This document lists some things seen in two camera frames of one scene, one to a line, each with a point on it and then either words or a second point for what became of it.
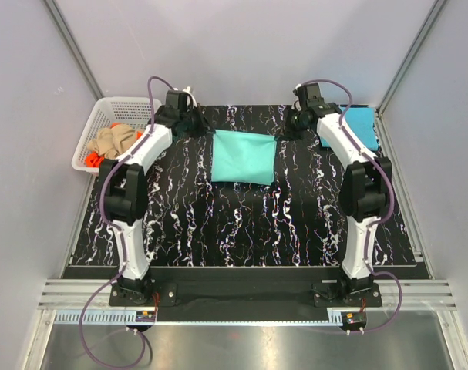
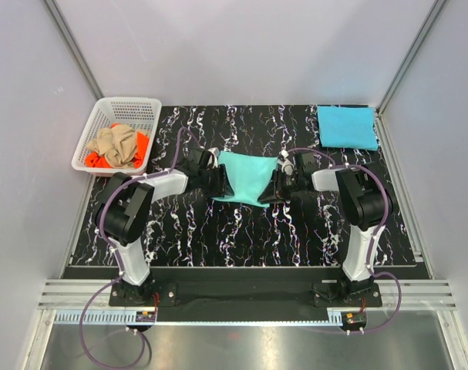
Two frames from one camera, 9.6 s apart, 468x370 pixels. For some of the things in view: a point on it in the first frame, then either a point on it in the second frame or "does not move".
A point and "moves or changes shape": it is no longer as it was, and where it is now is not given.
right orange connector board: x=354 y=319 does not move
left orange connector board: x=146 y=317 does not move
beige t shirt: x=112 y=142 does not move
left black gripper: x=203 y=127 → x=221 y=186
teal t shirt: x=242 y=156 moves or changes shape
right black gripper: x=291 y=135 → x=271 y=195
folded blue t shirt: x=361 y=122 does not move
